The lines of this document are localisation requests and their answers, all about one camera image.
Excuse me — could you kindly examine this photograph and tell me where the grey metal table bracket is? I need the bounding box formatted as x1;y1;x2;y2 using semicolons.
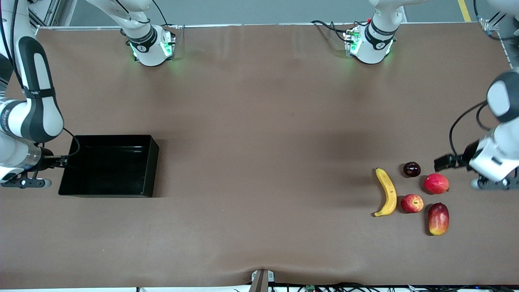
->
251;270;275;283

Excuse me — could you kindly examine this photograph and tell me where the black hanging cable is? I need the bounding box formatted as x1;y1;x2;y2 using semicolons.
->
474;0;505;41

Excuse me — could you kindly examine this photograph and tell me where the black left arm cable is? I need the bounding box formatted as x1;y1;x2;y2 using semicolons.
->
448;101;493;158

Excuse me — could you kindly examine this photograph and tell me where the red apple upper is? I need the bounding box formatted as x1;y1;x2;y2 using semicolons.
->
424;173;450;195

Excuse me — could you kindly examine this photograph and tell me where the black base cable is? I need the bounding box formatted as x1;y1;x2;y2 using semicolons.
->
311;19;350;43
151;0;181;30

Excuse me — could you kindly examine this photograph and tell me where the black left base cable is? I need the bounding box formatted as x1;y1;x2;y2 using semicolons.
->
311;19;350;43

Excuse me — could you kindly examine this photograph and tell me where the red yellow apple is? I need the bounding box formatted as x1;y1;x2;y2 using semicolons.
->
401;194;425;214

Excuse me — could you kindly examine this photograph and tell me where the black right base cable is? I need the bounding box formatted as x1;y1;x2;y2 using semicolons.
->
151;0;181;30

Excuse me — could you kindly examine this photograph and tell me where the dark purple plum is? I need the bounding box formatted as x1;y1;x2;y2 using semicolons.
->
403;161;421;178

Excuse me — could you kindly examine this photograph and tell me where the black plastic box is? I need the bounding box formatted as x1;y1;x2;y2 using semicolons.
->
58;135;159;198

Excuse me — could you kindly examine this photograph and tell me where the silver table edge rail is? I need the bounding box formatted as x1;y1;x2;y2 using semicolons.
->
36;22;487;31

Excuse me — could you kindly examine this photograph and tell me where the red yellow mango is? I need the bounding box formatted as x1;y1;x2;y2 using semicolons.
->
428;202;450;236

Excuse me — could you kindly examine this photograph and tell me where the aluminium frame profile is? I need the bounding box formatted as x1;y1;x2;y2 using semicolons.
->
28;0;78;30
480;11;519;69

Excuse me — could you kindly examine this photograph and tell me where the yellow banana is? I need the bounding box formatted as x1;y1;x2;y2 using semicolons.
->
374;167;398;217

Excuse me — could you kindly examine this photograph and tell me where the brown camera stand post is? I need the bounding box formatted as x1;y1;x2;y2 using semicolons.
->
248;269;269;292

